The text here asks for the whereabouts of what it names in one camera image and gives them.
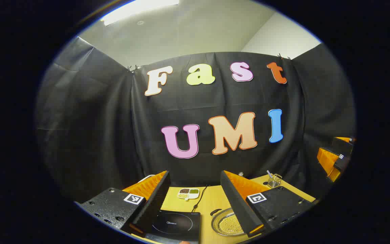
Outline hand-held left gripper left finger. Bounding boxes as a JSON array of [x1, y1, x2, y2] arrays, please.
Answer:
[[75, 170, 171, 235]]

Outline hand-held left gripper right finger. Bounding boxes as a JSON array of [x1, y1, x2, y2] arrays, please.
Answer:
[[220, 170, 317, 238]]

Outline steel pot with black handle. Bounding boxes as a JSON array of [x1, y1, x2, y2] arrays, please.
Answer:
[[210, 207, 250, 237]]

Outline black induction cooktop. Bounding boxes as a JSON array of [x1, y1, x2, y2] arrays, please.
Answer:
[[146, 209, 201, 243]]

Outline white divided bean dish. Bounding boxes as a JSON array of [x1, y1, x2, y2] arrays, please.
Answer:
[[177, 188, 200, 200]]

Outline black power cable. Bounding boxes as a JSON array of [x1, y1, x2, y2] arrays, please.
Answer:
[[191, 185, 209, 213]]

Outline wire mesh holder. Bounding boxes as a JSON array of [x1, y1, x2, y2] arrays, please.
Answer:
[[267, 174, 282, 188]]

